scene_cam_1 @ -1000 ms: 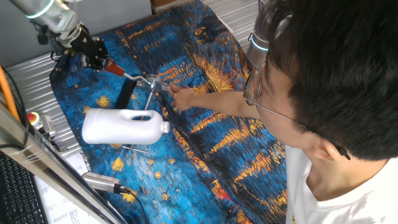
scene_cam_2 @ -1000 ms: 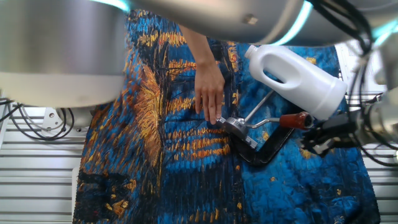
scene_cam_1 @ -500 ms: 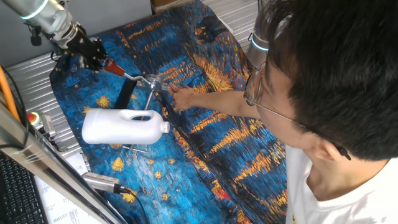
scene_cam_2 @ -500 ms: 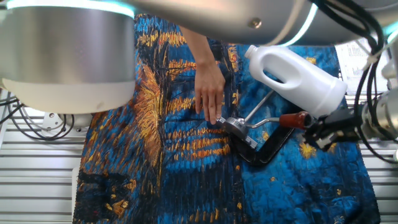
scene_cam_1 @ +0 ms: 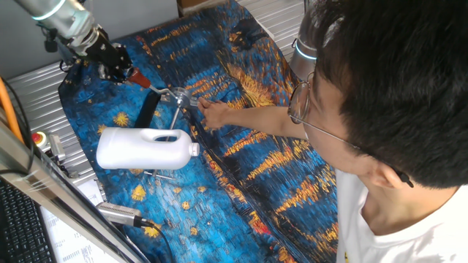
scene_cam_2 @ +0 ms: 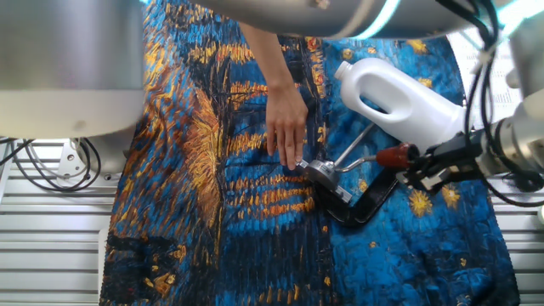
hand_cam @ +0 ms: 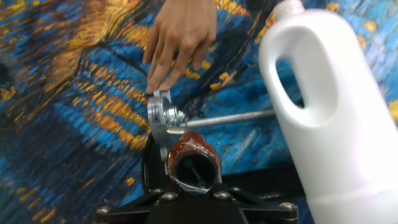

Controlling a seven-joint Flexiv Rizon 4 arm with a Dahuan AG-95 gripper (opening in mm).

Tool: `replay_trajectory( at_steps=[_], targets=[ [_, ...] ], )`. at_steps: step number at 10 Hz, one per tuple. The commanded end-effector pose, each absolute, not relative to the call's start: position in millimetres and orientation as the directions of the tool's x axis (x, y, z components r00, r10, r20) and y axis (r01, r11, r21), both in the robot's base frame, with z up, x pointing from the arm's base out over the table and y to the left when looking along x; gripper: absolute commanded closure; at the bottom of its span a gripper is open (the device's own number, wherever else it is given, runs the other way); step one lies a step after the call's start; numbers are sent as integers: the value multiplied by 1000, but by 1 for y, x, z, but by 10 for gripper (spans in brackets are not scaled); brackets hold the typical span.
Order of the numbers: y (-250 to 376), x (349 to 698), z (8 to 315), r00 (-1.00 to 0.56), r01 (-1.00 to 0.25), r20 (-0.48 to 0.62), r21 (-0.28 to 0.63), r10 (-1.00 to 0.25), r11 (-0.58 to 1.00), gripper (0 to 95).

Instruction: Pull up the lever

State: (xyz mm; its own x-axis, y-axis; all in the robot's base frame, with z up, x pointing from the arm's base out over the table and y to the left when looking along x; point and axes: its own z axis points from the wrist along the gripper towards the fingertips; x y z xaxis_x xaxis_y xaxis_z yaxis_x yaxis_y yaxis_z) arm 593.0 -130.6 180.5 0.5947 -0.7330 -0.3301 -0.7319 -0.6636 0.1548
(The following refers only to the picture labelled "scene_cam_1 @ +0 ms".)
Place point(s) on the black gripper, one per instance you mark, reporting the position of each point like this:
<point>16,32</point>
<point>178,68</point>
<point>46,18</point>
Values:
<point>109,55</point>

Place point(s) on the white plastic jug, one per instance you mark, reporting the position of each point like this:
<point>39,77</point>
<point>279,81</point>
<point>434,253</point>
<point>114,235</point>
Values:
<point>139,149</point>

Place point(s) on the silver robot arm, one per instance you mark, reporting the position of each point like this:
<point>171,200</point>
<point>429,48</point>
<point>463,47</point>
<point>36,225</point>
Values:
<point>62,14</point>

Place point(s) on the bare forearm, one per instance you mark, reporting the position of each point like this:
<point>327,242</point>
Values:
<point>263,120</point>

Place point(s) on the bare right hand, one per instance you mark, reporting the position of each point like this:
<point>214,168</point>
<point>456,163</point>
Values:
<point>215,113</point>

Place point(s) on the thin metal rod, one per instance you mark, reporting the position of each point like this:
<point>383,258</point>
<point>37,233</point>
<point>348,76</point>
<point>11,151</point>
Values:
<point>174,120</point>

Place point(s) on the red emergency stop button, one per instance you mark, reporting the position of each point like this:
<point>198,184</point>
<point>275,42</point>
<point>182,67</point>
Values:
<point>44,140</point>

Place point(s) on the orange tube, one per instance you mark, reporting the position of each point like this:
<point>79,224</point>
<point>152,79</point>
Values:
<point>9,109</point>

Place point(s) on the starry night painted cloth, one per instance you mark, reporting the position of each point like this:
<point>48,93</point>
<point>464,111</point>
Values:
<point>226,164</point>

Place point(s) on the printed paper sheet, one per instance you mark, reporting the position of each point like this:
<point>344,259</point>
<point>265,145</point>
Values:
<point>69,244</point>

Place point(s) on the black keyboard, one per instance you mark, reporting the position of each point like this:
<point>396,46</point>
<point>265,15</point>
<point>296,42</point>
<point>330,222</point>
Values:
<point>22,226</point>

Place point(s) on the thin metal framed glasses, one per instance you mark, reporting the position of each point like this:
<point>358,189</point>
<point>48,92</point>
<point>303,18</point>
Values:
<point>299,102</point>

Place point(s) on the person head with black hair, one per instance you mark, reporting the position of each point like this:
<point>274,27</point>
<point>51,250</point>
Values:
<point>402,73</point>

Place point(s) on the aluminium frame bar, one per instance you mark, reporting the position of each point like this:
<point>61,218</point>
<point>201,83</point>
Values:
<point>55,197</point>

